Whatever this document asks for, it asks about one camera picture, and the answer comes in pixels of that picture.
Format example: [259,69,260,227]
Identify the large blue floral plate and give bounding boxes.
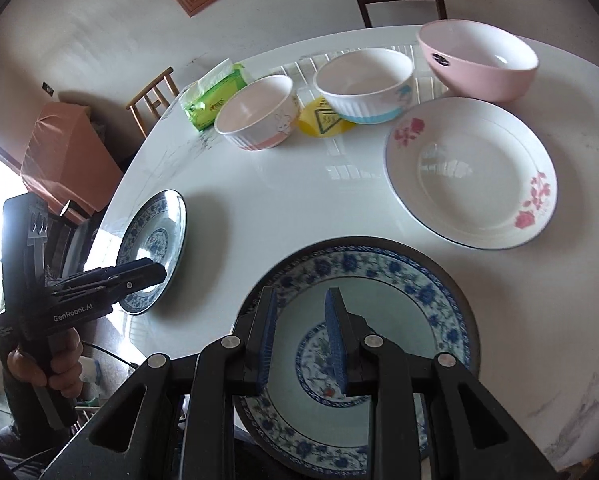
[236,237,481,479]

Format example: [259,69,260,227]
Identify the white plate pink flowers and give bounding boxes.
[384,98,559,250]

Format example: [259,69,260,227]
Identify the pink striped rabbit bowl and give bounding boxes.
[214,75,301,152]

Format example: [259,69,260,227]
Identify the blue striped white bowl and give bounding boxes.
[313,48,414,125]

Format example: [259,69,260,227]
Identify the large pink bowl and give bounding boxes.
[418,20,539,103]

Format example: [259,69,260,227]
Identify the left hand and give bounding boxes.
[7,328,83,399]

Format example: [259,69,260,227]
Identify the orange cloth covered furniture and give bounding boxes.
[21,102,123,216]

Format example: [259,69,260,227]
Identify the yellow hot warning sticker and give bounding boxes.
[298,96,356,138]

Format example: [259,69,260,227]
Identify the light wooden chair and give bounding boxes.
[125,67,179,138]

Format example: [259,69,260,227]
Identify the green tissue pack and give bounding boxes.
[179,58,253,131]

